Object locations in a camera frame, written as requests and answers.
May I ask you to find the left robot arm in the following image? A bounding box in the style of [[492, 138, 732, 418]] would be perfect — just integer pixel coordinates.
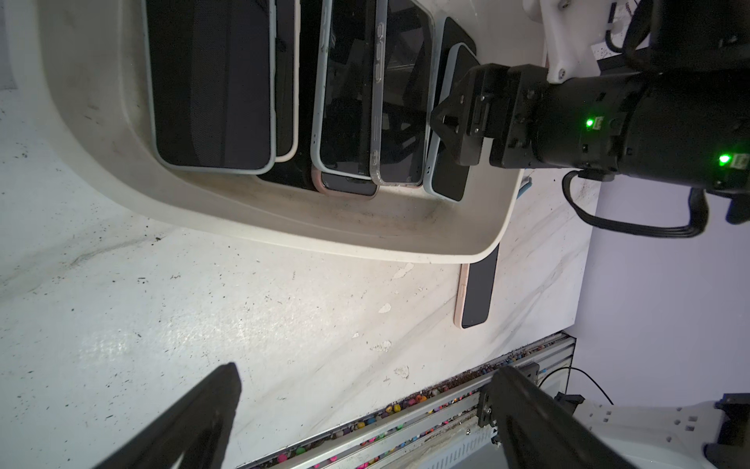
[[103, 363, 749, 468]]

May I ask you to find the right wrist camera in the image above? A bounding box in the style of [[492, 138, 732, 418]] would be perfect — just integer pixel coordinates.
[[523, 0, 640, 84]]

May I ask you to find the light blue case phone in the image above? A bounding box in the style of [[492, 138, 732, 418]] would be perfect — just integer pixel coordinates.
[[423, 17, 480, 202]]

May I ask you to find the blue case phone middle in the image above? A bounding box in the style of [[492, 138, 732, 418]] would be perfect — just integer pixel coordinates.
[[311, 1, 383, 181]]

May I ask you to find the pink case phone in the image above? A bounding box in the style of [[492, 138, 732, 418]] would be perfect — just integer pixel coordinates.
[[453, 244, 500, 329]]

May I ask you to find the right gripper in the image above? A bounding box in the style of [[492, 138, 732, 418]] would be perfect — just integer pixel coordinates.
[[430, 64, 549, 169]]

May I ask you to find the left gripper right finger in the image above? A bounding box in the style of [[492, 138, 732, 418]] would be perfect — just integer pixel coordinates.
[[487, 367, 633, 469]]

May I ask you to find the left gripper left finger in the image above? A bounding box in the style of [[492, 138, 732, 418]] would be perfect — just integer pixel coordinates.
[[98, 363, 242, 468]]

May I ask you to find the white case phone behind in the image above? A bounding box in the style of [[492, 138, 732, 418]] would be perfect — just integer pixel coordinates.
[[275, 0, 301, 162]]

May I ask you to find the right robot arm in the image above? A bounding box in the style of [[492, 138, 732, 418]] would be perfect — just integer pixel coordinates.
[[430, 1, 749, 238]]

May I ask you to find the white case phone front-left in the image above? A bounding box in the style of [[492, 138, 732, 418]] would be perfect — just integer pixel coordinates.
[[144, 1, 277, 175]]

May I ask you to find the white plastic storage box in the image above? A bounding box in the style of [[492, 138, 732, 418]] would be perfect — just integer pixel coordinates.
[[2, 0, 549, 265]]

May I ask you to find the clear case phone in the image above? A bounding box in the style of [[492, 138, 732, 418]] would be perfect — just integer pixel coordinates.
[[369, 1, 434, 187]]

